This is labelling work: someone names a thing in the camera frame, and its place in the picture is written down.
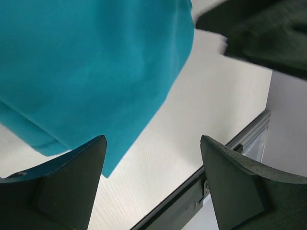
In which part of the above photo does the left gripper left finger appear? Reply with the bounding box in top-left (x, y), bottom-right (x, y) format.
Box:
top-left (0, 135), bottom-right (107, 230)

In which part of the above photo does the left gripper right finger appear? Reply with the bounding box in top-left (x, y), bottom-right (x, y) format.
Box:
top-left (201, 136), bottom-right (307, 230)

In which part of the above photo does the teal t-shirt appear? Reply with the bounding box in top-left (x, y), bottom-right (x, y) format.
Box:
top-left (0, 0), bottom-right (194, 177)

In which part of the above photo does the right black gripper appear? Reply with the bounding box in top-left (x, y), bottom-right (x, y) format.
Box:
top-left (195, 0), bottom-right (307, 80)

